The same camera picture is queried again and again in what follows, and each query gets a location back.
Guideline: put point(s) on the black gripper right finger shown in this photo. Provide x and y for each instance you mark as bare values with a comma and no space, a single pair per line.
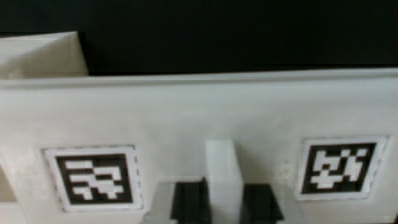
269,208

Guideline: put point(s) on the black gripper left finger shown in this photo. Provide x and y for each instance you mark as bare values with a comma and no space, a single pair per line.
180,205

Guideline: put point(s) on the white cabinet door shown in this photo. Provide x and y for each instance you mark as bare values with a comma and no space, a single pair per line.
106,134

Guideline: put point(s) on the white cabinet body box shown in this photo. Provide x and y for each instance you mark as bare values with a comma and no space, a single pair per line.
42,56

